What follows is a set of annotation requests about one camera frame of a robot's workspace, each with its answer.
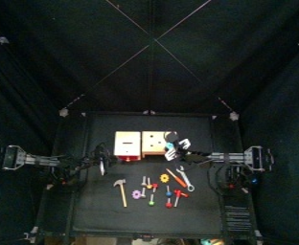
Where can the wooden box with slot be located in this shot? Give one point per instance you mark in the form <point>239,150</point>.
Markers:
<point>127,145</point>

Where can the white text label sticker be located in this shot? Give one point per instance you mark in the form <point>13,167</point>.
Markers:
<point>236,217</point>

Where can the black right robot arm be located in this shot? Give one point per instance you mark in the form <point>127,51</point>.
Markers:
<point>242,157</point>

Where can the red round-head toy bolt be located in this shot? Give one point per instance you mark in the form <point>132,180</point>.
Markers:
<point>168,204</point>

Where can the wooden box with holes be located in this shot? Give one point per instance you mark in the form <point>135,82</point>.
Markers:
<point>153,143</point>

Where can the silver toy wrench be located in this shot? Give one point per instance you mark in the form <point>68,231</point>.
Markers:
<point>186,180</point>

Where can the orange toy screwdriver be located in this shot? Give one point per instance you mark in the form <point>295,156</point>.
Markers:
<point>176,178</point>

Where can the red toy T-piece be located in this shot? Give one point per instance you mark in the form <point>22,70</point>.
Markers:
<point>178,193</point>

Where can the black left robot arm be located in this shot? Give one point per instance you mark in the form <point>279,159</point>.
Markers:
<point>36,159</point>

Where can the green toy bolt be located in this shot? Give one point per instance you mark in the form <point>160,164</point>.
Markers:
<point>151,202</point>

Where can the small blue toy piece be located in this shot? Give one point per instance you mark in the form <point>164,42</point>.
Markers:
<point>168,146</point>

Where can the grey toy bolt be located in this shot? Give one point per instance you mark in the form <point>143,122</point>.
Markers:
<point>143,194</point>
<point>143,182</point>

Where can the blue toy bolt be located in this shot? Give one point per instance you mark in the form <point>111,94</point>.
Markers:
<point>168,193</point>

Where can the small red toy bolt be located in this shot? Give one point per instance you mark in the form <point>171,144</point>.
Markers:
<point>155,185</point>

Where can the yellow toy bolt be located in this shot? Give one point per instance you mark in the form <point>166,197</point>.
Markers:
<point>148,185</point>

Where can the purple toy gear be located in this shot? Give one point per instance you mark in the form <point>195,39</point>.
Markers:
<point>136,194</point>

